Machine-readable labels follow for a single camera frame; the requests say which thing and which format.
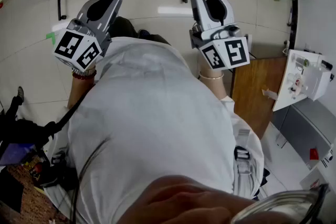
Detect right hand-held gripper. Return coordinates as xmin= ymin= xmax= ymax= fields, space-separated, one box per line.
xmin=189 ymin=0 xmax=250 ymax=71

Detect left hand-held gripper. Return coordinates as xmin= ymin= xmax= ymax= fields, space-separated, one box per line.
xmin=54 ymin=0 xmax=123 ymax=73

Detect white whiteboard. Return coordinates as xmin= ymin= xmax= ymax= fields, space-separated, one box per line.
xmin=272 ymin=49 xmax=332 ymax=112

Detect person's left forearm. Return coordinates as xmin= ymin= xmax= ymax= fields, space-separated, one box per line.
xmin=67 ymin=65 xmax=97 ymax=110

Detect person's right forearm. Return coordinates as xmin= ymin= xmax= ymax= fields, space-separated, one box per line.
xmin=198 ymin=63 xmax=229 ymax=101

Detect person's dark trousers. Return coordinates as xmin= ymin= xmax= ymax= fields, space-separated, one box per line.
xmin=108 ymin=16 xmax=173 ymax=47

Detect green floor tape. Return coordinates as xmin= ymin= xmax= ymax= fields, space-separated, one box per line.
xmin=46 ymin=32 xmax=59 ymax=45

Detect silver metal wristband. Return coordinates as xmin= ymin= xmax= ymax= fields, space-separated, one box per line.
xmin=71 ymin=67 xmax=96 ymax=77

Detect thin gold bangle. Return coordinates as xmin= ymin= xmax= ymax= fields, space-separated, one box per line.
xmin=198 ymin=72 xmax=225 ymax=80

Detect black baseboard strip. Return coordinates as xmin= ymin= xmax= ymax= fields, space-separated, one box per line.
xmin=288 ymin=0 xmax=299 ymax=50

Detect brown wooden desk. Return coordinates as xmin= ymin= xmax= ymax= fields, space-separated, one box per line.
xmin=230 ymin=56 xmax=288 ymax=140

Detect white paper scrap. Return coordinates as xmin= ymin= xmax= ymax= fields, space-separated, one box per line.
xmin=261 ymin=88 xmax=278 ymax=100

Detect person's white shirt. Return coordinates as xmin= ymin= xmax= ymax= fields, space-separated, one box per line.
xmin=54 ymin=36 xmax=265 ymax=224

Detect white plastic box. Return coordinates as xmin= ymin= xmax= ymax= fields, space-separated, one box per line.
xmin=304 ymin=64 xmax=331 ymax=102

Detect black bag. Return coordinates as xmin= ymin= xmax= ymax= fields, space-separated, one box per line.
xmin=0 ymin=95 xmax=57 ymax=163

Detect grey metal cabinet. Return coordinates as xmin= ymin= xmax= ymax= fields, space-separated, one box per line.
xmin=272 ymin=98 xmax=333 ymax=166

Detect purple packet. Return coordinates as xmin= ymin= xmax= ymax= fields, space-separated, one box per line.
xmin=0 ymin=143 xmax=36 ymax=166

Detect brown woven mat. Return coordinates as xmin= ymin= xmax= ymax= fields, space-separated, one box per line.
xmin=5 ymin=164 xmax=69 ymax=224

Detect red bead bracelet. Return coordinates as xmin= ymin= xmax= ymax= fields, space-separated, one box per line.
xmin=71 ymin=69 xmax=98 ymax=80

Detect black strap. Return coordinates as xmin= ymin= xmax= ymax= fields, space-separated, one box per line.
xmin=44 ymin=86 xmax=91 ymax=137

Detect grey strap buckle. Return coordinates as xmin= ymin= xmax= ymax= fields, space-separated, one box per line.
xmin=233 ymin=129 xmax=254 ymax=175

